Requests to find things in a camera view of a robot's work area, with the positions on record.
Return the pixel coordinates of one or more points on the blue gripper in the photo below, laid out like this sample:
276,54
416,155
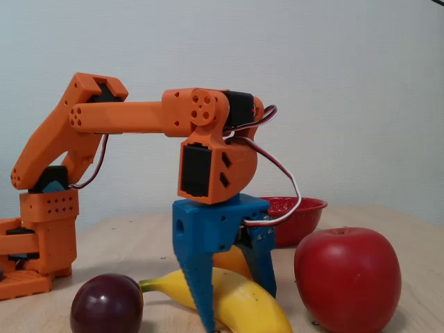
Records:
211,227

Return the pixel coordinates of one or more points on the yellow toy banana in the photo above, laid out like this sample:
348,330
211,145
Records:
243,305

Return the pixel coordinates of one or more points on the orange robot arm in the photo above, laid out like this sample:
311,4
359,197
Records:
121,114

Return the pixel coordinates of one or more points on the red speckled bowl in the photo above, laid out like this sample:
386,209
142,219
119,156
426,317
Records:
310,213

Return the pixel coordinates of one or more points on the orange toy fruit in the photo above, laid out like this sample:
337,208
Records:
232,263

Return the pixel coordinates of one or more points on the red toy apple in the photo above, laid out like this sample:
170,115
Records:
347,277

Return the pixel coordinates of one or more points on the dark purple toy plum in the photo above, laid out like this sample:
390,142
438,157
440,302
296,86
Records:
107,305

